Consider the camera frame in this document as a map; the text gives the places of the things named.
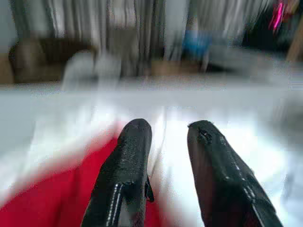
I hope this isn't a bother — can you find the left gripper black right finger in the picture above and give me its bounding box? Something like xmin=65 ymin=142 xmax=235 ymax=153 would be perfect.
xmin=187 ymin=120 xmax=285 ymax=227

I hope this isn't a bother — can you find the open cardboard box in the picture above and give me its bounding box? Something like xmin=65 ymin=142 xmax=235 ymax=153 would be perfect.
xmin=151 ymin=59 xmax=204 ymax=77

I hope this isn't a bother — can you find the grey pillow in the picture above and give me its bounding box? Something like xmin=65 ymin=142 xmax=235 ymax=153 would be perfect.
xmin=62 ymin=50 xmax=97 ymax=92
xmin=94 ymin=59 xmax=123 ymax=88

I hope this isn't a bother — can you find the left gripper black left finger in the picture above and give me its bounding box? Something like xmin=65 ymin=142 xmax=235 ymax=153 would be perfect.
xmin=80 ymin=118 xmax=155 ymax=227

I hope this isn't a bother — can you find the red shirt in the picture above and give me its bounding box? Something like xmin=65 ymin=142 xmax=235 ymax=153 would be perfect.
xmin=0 ymin=122 xmax=171 ymax=227

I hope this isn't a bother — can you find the brown armchair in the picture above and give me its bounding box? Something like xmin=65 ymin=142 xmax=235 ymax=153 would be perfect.
xmin=8 ymin=36 xmax=100 ymax=84

